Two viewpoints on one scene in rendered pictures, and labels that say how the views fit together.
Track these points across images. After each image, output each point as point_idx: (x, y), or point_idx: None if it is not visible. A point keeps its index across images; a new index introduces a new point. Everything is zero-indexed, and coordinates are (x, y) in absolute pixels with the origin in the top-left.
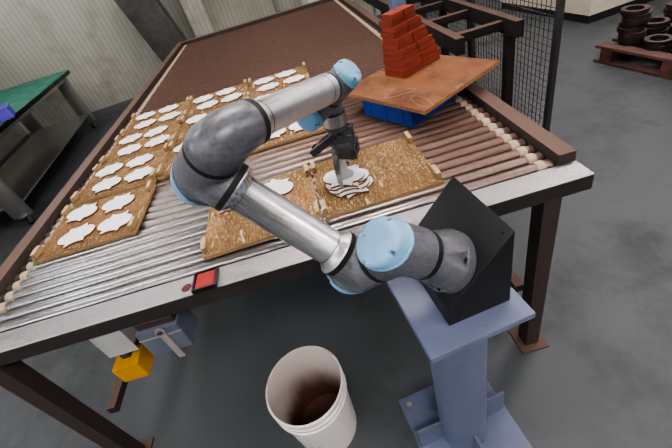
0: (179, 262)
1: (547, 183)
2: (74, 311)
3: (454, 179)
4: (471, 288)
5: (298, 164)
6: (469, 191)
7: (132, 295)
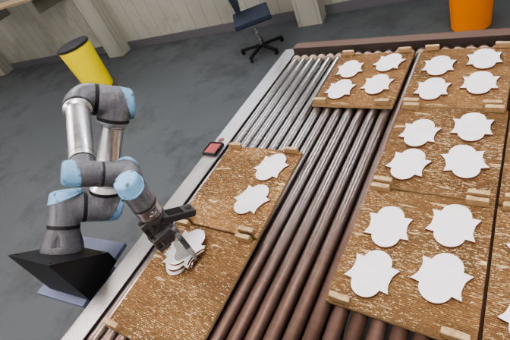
0: (247, 135)
1: None
2: (265, 91)
3: (47, 264)
4: None
5: (281, 234)
6: (34, 262)
7: (246, 115)
